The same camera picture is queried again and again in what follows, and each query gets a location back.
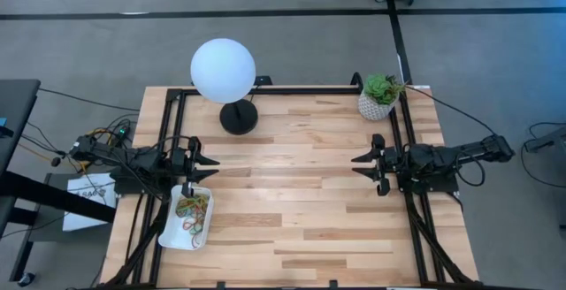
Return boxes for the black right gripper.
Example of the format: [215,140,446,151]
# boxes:
[351,134,402,197]

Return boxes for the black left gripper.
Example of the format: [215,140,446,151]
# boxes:
[171,135,221,198]

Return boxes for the green rubber band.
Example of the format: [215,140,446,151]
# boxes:
[175,197,198,218]

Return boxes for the white plastic bin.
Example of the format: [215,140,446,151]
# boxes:
[157,184,215,252]

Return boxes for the green plant in patterned pot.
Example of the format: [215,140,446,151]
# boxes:
[356,72,406,122]

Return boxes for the white globe table lamp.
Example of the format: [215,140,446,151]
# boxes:
[189,37,260,136]

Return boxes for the white paper sheet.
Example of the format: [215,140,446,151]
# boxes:
[62,173,117,233]

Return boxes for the black floor tape strip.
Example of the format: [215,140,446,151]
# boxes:
[0,8,566,21]
[386,0,413,86]

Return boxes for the black desk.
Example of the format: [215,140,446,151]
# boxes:
[0,79,117,287]

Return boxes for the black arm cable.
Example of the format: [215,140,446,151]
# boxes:
[404,85,499,137]

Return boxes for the black aluminium table frame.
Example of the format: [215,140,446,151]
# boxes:
[102,84,486,290]

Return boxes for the yellow floor cable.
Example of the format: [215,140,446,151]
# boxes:
[19,126,117,174]

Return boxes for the black floor cable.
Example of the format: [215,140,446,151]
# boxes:
[37,87,141,112]
[519,121,566,189]

